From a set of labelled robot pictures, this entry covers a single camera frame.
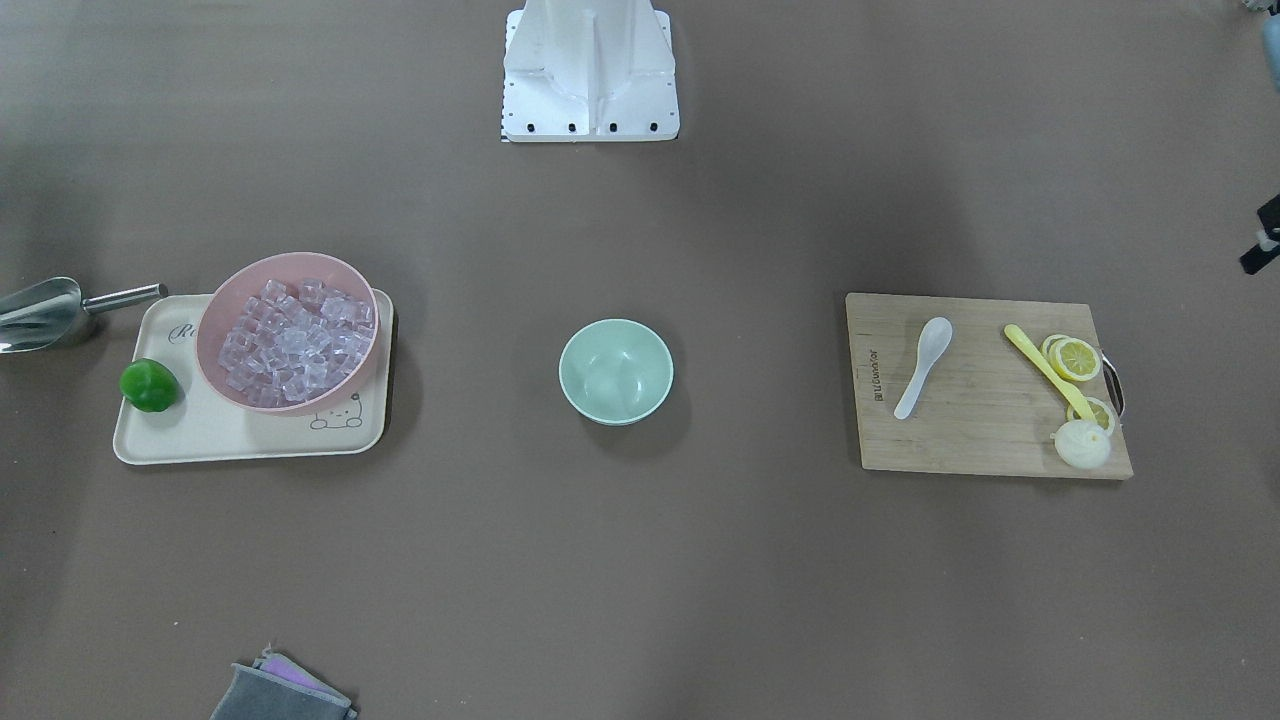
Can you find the mint green bowl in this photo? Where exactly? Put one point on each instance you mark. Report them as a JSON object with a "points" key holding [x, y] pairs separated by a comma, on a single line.
{"points": [[616, 372]]}

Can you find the metal ice scoop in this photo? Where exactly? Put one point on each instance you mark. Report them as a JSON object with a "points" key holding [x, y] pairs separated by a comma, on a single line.
{"points": [[55, 313]]}

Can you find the green lime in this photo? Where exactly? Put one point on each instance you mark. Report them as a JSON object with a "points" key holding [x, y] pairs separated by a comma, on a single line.
{"points": [[149, 386]]}

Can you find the bamboo cutting board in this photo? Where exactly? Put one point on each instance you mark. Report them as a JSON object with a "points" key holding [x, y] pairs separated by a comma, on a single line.
{"points": [[984, 409]]}

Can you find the grey folded cloth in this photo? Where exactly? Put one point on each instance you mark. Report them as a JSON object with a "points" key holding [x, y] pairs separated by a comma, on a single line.
{"points": [[274, 686]]}

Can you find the beige serving tray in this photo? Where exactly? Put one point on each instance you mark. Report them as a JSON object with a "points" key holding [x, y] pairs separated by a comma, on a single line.
{"points": [[204, 427]]}

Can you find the white ceramic spoon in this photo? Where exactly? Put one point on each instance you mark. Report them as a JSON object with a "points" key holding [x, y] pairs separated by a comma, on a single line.
{"points": [[933, 341]]}

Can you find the white steamed bun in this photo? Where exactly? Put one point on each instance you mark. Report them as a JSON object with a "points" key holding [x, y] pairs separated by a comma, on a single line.
{"points": [[1082, 444]]}

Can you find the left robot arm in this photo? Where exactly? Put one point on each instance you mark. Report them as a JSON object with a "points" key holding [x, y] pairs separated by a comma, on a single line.
{"points": [[1271, 45]]}

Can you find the pink bowl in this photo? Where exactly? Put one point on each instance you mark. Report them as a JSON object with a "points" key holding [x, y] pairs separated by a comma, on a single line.
{"points": [[291, 267]]}

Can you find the lemon slice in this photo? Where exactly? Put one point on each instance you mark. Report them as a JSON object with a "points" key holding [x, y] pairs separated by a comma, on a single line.
{"points": [[1104, 421], [1071, 358]]}

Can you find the lemon slice upper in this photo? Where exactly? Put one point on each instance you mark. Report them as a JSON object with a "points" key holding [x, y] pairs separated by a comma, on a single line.
{"points": [[1071, 358]]}

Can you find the pile of ice cubes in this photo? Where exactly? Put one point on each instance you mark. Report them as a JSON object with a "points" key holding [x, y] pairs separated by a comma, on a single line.
{"points": [[294, 342]]}

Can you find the lemon slice lower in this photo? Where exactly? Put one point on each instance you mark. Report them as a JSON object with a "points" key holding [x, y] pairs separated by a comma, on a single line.
{"points": [[1104, 421]]}

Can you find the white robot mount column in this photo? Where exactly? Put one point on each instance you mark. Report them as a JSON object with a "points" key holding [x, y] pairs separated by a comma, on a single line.
{"points": [[589, 71]]}

